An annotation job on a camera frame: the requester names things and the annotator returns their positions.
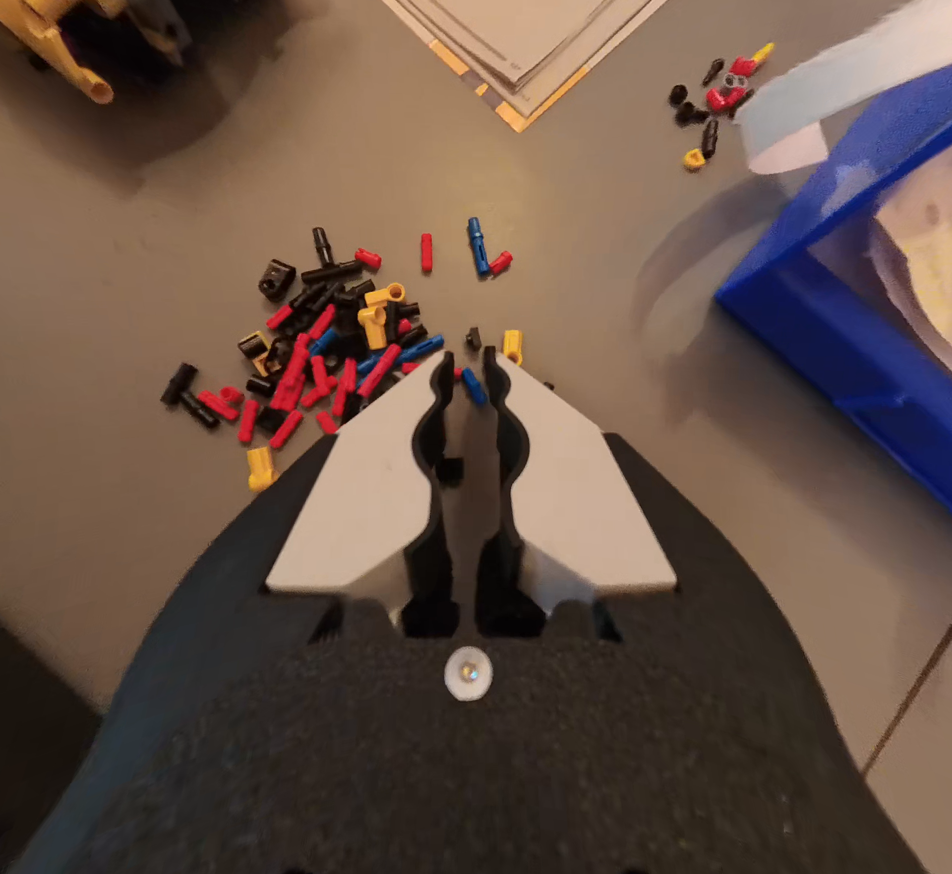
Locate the blue plastic bin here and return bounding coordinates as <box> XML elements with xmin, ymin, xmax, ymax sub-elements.
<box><xmin>715</xmin><ymin>66</ymin><xmax>952</xmax><ymax>512</ymax></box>

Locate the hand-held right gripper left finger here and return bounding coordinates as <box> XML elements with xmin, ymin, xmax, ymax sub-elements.
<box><xmin>265</xmin><ymin>350</ymin><xmax>456</xmax><ymax>637</ymax></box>

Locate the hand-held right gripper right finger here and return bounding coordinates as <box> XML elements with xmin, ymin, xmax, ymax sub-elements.
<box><xmin>476</xmin><ymin>346</ymin><xmax>678</xmax><ymax>638</ymax></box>

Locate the instruction booklet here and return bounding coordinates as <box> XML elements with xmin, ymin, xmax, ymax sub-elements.
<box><xmin>301</xmin><ymin>0</ymin><xmax>754</xmax><ymax>134</ymax></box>

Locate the cluster of red blue pieces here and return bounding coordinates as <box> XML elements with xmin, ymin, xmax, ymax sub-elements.
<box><xmin>160</xmin><ymin>215</ymin><xmax>556</xmax><ymax>496</ymax></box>

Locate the cluster of small mixed pins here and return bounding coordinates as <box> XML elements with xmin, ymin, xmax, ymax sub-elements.
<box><xmin>667</xmin><ymin>42</ymin><xmax>776</xmax><ymax>173</ymax></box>

